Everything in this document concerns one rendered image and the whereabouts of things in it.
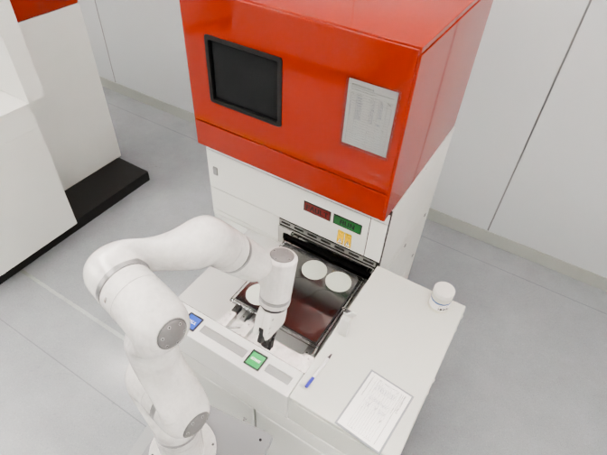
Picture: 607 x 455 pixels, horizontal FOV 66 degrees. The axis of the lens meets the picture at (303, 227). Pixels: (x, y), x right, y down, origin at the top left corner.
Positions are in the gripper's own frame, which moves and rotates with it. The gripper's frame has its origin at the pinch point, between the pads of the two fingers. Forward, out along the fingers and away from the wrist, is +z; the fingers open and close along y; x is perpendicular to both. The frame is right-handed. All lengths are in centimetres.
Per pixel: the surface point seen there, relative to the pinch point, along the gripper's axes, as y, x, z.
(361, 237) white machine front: -58, 2, -7
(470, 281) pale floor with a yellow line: -184, 43, 75
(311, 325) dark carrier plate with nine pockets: -28.8, 1.1, 16.0
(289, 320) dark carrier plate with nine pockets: -26.5, -6.5, 16.3
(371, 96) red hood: -40, -1, -64
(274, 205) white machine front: -59, -37, -4
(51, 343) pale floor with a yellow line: -15, -139, 111
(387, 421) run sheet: -7.8, 38.2, 13.3
